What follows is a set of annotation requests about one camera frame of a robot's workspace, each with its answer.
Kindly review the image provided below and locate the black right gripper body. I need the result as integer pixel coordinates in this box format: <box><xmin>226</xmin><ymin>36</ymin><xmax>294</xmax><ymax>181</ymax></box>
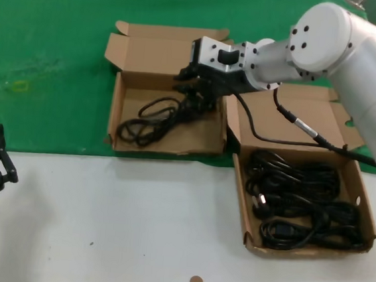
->
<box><xmin>192</xmin><ymin>63</ymin><xmax>249</xmax><ymax>99</ymax></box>

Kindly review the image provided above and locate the cardboard mailer box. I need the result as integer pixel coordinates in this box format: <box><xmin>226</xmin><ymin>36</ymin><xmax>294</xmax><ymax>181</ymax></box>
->
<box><xmin>206</xmin><ymin>76</ymin><xmax>376</xmax><ymax>269</ymax></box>

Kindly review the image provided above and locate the black cable silver connector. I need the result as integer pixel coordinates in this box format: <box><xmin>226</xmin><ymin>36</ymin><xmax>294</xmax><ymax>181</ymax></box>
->
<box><xmin>266</xmin><ymin>87</ymin><xmax>376</xmax><ymax>167</ymax></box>

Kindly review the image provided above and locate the cardboard mailer box torn edge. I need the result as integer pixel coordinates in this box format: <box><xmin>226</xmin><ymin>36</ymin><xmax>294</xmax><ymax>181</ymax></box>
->
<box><xmin>94</xmin><ymin>17</ymin><xmax>242</xmax><ymax>162</ymax></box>

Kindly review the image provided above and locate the plain black arm cable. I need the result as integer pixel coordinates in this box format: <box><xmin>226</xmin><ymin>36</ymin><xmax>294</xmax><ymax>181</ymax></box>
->
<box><xmin>225</xmin><ymin>89</ymin><xmax>376</xmax><ymax>169</ymax></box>

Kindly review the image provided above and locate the black power cord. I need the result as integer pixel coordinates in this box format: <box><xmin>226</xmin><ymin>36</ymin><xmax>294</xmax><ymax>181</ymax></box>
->
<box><xmin>250</xmin><ymin>186</ymin><xmax>365</xmax><ymax>232</ymax></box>
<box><xmin>116</xmin><ymin>92</ymin><xmax>219</xmax><ymax>154</ymax></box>
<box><xmin>257</xmin><ymin>217</ymin><xmax>367</xmax><ymax>258</ymax></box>
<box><xmin>245</xmin><ymin>148</ymin><xmax>345</xmax><ymax>200</ymax></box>

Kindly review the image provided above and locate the metal table clip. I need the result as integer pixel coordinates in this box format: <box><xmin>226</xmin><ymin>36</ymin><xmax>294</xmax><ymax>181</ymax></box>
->
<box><xmin>341</xmin><ymin>0</ymin><xmax>367</xmax><ymax>9</ymax></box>

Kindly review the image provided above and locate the green table cloth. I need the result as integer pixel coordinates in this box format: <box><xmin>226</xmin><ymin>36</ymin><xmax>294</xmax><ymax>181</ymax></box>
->
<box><xmin>0</xmin><ymin>0</ymin><xmax>376</xmax><ymax>188</ymax></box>

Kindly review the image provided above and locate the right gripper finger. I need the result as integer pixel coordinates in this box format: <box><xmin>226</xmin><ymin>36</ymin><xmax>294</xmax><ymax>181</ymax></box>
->
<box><xmin>182</xmin><ymin>87</ymin><xmax>221</xmax><ymax>118</ymax></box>
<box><xmin>172</xmin><ymin>64</ymin><xmax>202</xmax><ymax>95</ymax></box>

